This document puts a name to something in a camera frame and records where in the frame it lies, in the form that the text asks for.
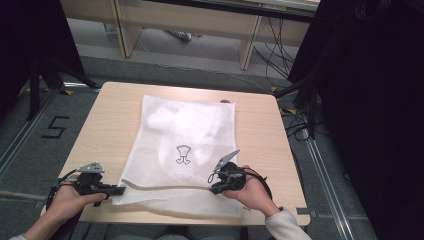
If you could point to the metal floor rail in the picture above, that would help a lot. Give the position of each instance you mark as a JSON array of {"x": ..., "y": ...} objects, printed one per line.
[
  {"x": 328, "y": 186},
  {"x": 23, "y": 136}
]

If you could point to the grey power strip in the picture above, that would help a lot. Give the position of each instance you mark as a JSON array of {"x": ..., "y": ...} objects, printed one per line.
[{"x": 180, "y": 35}]

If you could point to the white garment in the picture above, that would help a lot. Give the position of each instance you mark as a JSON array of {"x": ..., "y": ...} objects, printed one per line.
[{"x": 186, "y": 123}]

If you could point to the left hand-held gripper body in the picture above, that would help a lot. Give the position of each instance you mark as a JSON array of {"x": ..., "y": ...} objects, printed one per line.
[{"x": 87, "y": 181}]

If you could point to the person's lap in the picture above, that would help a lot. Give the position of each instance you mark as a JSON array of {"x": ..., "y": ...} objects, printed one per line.
[{"x": 173, "y": 232}]

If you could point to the person's right hand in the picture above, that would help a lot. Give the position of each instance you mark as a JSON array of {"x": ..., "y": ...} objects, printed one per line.
[{"x": 255, "y": 196}]

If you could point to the person's left hand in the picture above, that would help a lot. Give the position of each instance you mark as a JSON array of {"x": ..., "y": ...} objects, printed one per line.
[{"x": 68, "y": 201}]

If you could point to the black curtain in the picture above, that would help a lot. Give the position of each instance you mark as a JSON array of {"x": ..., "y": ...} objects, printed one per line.
[
  {"x": 30, "y": 33},
  {"x": 373, "y": 116}
]

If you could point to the light wooden desk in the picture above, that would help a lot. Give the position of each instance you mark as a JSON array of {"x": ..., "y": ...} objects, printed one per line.
[{"x": 186, "y": 18}]

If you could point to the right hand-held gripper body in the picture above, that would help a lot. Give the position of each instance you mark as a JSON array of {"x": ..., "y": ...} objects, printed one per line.
[{"x": 230, "y": 176}]

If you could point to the black metal stand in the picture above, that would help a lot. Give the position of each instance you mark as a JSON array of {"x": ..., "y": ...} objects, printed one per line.
[
  {"x": 35, "y": 86},
  {"x": 310, "y": 100}
]

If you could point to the small dark round object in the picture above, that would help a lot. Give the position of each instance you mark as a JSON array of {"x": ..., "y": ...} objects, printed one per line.
[{"x": 225, "y": 101}]

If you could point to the white mesh laundry bag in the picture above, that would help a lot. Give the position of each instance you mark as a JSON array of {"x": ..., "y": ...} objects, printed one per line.
[{"x": 160, "y": 203}]

